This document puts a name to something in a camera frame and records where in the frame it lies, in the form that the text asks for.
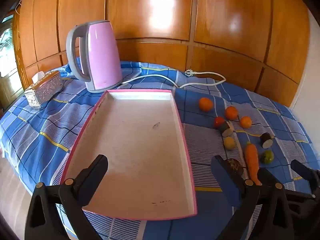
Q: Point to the wooden wardrobe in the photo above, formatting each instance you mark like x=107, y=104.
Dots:
x=160, y=17

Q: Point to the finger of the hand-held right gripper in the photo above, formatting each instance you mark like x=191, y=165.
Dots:
x=306, y=173

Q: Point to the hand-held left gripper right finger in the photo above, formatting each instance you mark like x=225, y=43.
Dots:
x=233, y=187

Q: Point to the dark purple eggplant half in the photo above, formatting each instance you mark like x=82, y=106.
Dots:
x=266, y=140
x=226, y=128

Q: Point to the pink rectangular tray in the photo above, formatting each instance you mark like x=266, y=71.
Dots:
x=140, y=150

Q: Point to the orange carrot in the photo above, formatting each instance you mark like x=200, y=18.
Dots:
x=251, y=157

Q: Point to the green lime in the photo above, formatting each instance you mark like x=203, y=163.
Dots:
x=267, y=157

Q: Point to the silver tissue box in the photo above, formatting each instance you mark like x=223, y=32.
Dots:
x=43, y=90

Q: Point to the window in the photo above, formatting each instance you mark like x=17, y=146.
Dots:
x=7, y=55

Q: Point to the blue checked blanket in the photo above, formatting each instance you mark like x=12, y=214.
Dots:
x=50, y=130

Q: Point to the orange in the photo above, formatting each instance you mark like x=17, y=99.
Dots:
x=205, y=104
x=245, y=122
x=231, y=113

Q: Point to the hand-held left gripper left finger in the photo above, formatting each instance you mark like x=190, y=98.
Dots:
x=96, y=172

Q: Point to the pink electric kettle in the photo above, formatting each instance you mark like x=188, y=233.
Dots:
x=100, y=55

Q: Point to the brown kiwi half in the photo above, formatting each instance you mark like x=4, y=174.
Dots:
x=233, y=166

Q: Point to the red tomato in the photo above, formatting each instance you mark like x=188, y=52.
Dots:
x=219, y=121

